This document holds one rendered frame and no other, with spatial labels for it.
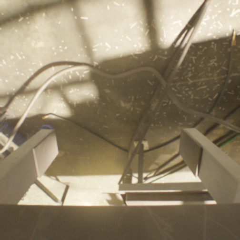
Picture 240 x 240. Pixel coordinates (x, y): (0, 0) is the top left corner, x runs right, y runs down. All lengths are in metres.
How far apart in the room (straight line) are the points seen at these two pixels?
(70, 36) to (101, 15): 0.19
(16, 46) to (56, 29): 0.27
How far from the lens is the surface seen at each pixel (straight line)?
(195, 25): 0.85
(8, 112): 1.47
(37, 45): 1.05
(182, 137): 0.16
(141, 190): 0.67
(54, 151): 0.17
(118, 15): 0.87
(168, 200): 0.67
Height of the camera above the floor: 0.85
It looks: 48 degrees down
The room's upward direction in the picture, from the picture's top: 170 degrees counter-clockwise
